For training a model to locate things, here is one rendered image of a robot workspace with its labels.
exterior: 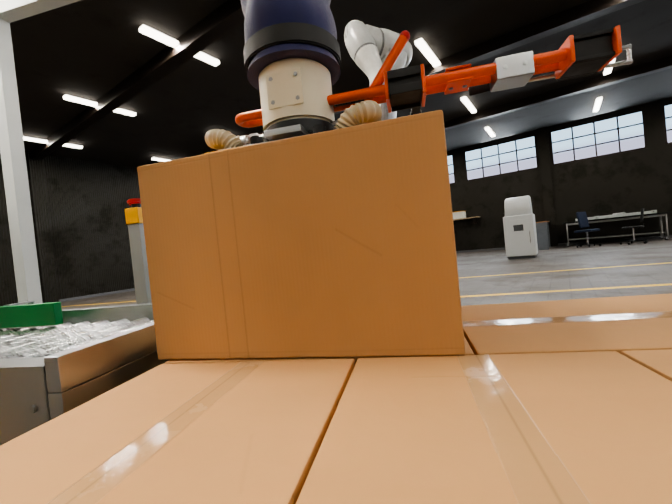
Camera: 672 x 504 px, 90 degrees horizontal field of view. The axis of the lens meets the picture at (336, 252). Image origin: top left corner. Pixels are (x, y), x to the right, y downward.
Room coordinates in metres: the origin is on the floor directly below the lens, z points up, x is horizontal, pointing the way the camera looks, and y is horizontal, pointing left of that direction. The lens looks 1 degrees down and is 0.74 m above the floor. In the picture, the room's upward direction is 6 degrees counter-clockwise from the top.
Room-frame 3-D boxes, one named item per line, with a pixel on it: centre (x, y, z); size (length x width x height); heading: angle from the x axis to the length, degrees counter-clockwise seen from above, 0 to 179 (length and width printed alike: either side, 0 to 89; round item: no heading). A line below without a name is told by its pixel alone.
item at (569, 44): (0.67, -0.53, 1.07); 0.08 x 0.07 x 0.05; 77
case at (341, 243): (0.81, 0.05, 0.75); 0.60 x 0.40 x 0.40; 76
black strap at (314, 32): (0.81, 0.05, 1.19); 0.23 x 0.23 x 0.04
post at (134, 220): (1.50, 0.86, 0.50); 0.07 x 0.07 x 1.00; 78
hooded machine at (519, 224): (8.26, -4.55, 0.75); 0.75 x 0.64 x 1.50; 146
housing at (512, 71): (0.70, -0.40, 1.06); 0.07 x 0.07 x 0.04; 77
